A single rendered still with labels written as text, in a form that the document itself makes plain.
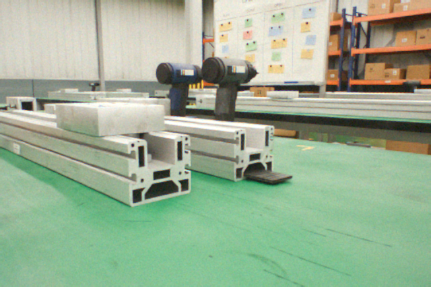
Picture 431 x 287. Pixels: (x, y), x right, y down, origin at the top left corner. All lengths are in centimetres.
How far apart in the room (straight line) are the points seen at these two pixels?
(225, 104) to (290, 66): 304
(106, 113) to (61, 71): 1250
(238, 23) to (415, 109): 276
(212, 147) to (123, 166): 19
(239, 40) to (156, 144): 383
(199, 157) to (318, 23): 317
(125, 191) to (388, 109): 171
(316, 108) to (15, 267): 200
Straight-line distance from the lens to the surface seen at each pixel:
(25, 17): 1288
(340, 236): 42
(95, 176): 57
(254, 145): 66
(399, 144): 420
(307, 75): 376
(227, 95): 85
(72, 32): 1332
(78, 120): 60
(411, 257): 40
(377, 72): 1084
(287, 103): 232
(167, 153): 53
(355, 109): 213
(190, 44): 948
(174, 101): 104
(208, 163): 65
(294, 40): 387
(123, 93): 472
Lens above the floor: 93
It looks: 9 degrees down
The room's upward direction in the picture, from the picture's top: straight up
